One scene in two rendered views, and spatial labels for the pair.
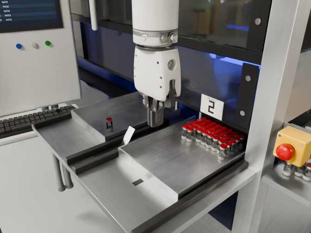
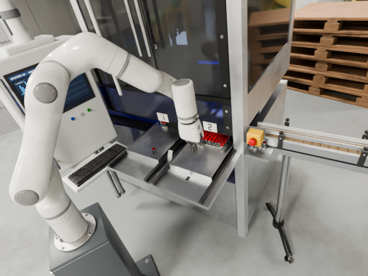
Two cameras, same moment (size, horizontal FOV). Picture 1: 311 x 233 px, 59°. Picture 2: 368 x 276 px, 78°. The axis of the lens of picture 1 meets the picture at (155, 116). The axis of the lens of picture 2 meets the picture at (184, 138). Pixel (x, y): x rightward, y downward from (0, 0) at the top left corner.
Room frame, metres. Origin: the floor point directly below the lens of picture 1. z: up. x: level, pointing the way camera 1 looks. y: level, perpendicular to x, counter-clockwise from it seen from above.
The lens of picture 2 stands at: (-0.25, 0.19, 1.75)
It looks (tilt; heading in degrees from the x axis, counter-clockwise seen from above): 36 degrees down; 349
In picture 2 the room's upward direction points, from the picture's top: 12 degrees counter-clockwise
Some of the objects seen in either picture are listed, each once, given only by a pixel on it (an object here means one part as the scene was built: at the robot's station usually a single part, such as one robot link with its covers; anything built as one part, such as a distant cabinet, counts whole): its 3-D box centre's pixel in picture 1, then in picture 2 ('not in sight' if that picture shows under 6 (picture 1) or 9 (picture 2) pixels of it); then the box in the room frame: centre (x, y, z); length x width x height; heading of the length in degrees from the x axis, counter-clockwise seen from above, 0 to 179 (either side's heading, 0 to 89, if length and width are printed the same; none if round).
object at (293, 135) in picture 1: (295, 144); (255, 136); (0.59, -0.35, 0.99); 0.08 x 0.07 x 0.07; 130
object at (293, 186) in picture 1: (297, 180); (260, 150); (0.60, -0.39, 0.87); 0.14 x 0.13 x 0.02; 130
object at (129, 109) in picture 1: (126, 113); (159, 140); (0.96, 0.11, 0.90); 0.34 x 0.26 x 0.04; 130
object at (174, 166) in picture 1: (188, 150); (204, 153); (0.70, -0.10, 0.90); 0.34 x 0.26 x 0.04; 130
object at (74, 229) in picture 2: not in sight; (67, 220); (0.52, 0.63, 0.95); 0.19 x 0.19 x 0.18
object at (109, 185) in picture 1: (137, 143); (174, 156); (0.79, 0.06, 0.87); 0.70 x 0.48 x 0.02; 40
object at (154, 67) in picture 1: (155, 68); (189, 128); (0.53, 0.00, 1.21); 0.10 x 0.07 x 0.11; 40
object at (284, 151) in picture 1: (286, 151); (252, 141); (0.56, -0.32, 0.99); 0.04 x 0.04 x 0.04; 40
